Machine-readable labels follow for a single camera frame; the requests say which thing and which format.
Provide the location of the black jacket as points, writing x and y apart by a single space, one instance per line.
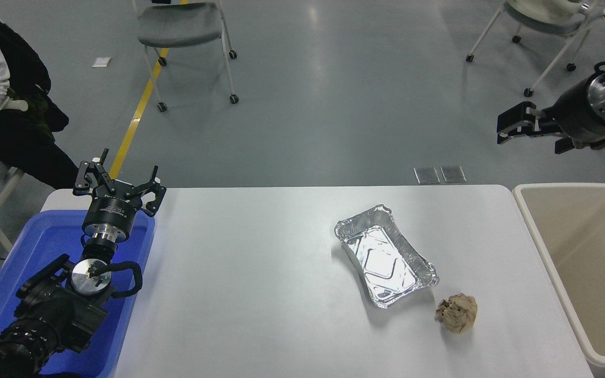
24 63

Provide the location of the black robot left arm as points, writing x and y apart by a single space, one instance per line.
55 310

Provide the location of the large pale bin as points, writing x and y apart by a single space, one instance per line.
596 262

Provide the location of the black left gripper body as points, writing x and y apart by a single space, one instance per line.
111 210

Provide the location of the metal floor plate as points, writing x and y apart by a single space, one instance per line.
427 176
453 174

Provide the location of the crumpled tan paper ball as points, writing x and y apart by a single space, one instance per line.
457 313

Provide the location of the grey seat wheeled chair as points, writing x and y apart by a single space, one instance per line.
179 23

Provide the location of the blue plastic tray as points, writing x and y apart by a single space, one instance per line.
40 241

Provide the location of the white wheeled chair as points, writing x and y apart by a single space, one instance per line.
539 10

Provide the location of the seated person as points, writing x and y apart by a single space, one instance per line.
13 147

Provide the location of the silver foil tray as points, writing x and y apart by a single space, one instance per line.
384 260

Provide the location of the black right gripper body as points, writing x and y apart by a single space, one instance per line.
570 115

